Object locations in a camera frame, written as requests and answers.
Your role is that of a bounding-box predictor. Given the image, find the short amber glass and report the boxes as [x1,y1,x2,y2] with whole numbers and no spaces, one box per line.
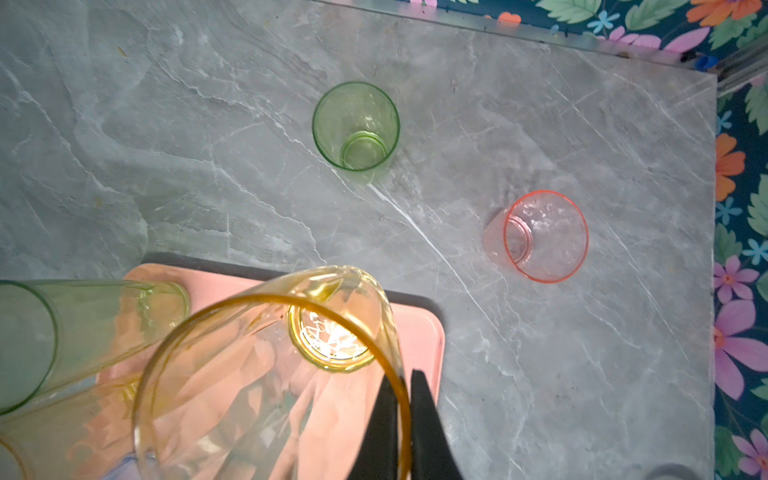
[133,266,412,479]

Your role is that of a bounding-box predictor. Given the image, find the pink plastic tray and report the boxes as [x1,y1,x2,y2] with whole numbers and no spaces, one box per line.
[99,263,445,479]

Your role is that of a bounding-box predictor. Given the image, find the light green tall glass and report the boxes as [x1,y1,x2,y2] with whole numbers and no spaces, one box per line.
[1,280,191,415]

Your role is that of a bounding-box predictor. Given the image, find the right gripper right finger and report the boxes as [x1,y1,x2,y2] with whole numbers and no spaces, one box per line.
[410,369,463,480]

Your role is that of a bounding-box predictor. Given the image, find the short green glass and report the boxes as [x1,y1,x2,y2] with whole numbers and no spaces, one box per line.
[311,81,401,174]

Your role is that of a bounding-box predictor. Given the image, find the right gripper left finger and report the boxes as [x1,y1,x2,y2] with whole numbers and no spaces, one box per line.
[347,377,399,480]

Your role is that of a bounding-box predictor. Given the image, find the grey smoke tall glass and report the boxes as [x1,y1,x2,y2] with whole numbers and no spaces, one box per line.
[644,463,701,480]

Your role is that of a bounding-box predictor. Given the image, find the short pink glass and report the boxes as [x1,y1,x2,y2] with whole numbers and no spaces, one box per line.
[483,190,589,284]

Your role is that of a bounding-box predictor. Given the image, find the yellow tall glass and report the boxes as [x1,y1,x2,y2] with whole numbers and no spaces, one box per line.
[1,373,140,479]

